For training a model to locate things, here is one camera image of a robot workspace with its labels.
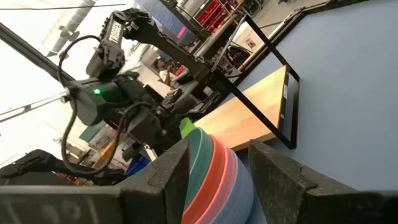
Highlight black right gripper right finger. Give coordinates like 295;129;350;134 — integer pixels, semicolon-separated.
248;139;318;224

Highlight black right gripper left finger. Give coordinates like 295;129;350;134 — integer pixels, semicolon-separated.
118;139;190;224

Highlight green plastic bowl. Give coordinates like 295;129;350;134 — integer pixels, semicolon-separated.
179;117;197;139

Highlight blue plastic bowl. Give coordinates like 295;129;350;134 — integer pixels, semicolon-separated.
211;152;268;224

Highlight coral red plastic bowl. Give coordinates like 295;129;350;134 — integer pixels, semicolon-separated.
182;135;229;224

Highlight teal plastic bowl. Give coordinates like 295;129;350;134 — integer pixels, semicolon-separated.
183;127;215;212

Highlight pink plastic bowl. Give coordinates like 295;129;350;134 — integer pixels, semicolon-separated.
194;146;239;224

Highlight blue storage bin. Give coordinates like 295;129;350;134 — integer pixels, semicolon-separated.
125;154;150;177

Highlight black keyboard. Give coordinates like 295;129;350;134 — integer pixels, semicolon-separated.
160;88;184;109

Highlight person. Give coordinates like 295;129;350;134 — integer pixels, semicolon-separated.
153;58;184;88

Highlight blue table mat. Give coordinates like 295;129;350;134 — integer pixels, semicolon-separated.
217;0;398;224

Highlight computer monitor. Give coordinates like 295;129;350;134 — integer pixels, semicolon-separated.
136;0;195;47

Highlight red storage bins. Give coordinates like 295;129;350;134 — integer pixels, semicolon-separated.
197;0;233;32

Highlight black diagonal support strut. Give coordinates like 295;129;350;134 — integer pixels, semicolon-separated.
0;23;75;85

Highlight wooden shelf with black frame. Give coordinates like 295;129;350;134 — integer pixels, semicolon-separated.
194;14;301;151

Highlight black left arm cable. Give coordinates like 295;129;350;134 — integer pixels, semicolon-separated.
57;34;147;177

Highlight black table border frame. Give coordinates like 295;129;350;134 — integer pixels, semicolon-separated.
214;0;371;106

